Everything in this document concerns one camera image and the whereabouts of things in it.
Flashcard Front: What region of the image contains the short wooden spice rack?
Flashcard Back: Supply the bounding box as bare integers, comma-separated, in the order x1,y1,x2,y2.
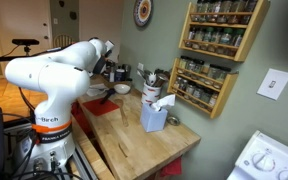
166,57,239,120

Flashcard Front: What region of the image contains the white steel salt grinder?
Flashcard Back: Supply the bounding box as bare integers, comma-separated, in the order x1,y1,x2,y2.
109,66,116,83

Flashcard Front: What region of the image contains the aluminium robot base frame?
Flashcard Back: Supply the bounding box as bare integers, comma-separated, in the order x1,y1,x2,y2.
3,119,100,180

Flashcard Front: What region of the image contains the decorative round wall plate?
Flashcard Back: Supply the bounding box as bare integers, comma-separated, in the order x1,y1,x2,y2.
132,0,154,28

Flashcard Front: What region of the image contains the black camera on tripod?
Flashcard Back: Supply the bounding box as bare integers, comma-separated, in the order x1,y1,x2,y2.
0,38,40,68

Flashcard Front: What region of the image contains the red silicone mat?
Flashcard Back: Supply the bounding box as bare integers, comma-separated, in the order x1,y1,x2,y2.
82,97,121,117

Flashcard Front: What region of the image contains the white door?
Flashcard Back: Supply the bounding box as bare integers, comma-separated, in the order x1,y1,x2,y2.
0,0,53,78

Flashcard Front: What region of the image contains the white light switch plate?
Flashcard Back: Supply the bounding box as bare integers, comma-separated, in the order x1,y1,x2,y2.
256,67,288,101

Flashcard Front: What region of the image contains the small metal dish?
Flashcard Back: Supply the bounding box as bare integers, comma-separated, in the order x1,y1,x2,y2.
166,115,181,127

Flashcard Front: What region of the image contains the white stove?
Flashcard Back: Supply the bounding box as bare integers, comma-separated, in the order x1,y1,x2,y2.
226,129,288,180

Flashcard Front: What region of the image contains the glass spice jar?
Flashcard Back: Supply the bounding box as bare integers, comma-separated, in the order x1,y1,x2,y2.
232,28,246,56
203,26,215,51
218,27,234,54
217,66,232,84
193,59,205,75
206,63,221,80

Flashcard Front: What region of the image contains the black grinder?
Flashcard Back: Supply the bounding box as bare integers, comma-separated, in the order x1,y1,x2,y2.
122,63,132,80

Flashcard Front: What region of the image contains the red cloth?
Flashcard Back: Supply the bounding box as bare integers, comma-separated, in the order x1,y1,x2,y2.
159,156,183,178

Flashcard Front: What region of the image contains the blue tissue box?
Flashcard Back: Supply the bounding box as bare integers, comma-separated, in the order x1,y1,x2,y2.
139,93,177,133

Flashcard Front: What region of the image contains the wooden spoon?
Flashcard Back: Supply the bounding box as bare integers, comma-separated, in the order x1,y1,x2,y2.
113,98,130,128

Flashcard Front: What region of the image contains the white utensil crock red fish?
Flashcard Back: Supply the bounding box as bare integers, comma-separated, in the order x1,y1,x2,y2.
141,80,163,105

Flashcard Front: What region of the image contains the wooden tray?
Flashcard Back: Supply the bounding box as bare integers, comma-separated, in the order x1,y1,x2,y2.
90,73,134,89

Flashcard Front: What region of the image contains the white slotted spoon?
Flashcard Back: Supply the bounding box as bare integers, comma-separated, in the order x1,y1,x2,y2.
147,73,158,87

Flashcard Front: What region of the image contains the white ceramic bowl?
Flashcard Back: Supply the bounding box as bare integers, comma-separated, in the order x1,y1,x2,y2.
113,83,132,95

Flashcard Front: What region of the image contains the wooden chair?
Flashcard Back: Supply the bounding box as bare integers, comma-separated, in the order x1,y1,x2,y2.
53,33,76,48

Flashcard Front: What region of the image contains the tall wooden spice rack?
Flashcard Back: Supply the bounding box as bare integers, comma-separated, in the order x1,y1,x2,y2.
178,0,271,63

